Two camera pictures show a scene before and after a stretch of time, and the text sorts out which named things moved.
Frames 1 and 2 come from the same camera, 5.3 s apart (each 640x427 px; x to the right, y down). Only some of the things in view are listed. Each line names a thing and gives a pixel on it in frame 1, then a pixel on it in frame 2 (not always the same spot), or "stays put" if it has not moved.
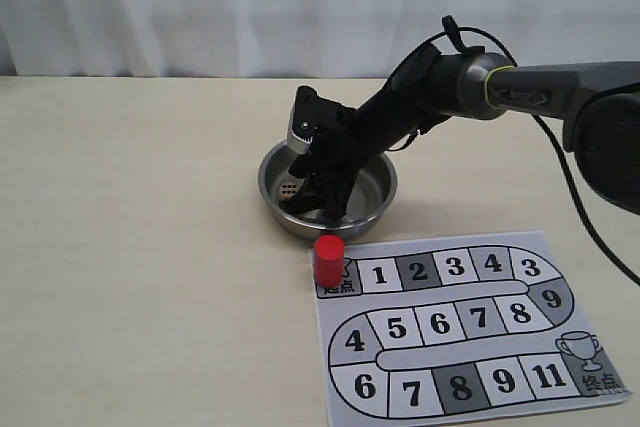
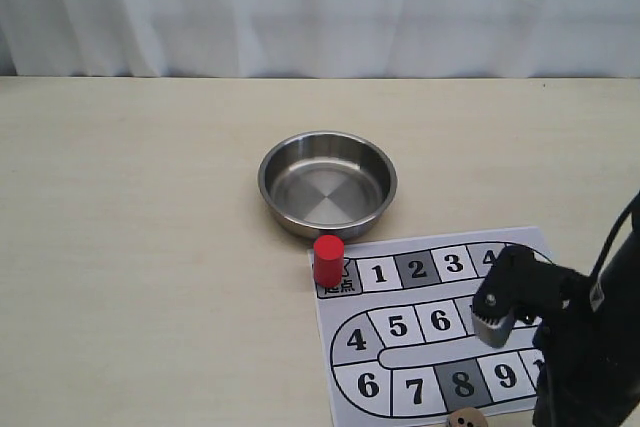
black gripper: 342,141 -> 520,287
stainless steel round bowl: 371,192 stays put
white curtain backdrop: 307,12 stays put
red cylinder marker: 329,261 stays put
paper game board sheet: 458,327 stays put
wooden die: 288,189 -> 466,417
